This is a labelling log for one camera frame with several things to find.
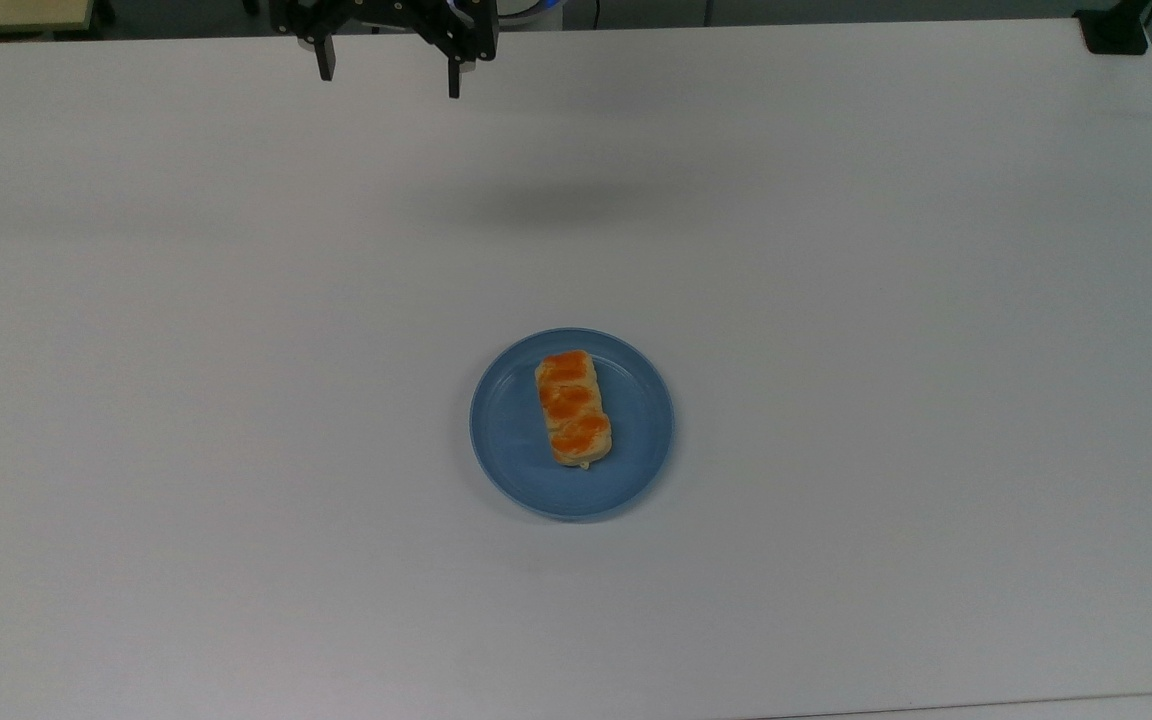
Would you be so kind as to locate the black table clamp block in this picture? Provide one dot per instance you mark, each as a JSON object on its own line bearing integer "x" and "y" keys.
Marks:
{"x": 1114, "y": 30}

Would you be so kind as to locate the blue round plate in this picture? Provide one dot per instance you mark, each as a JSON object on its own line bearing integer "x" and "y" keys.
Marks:
{"x": 516, "y": 450}

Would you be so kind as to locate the beige wooden table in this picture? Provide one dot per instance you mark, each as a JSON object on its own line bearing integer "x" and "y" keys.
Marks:
{"x": 6, "y": 14}

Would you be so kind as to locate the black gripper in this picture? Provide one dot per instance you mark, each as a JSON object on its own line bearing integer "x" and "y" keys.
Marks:
{"x": 456, "y": 25}

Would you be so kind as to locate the bread with orange topping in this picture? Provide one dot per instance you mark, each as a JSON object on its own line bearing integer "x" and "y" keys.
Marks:
{"x": 573, "y": 410}

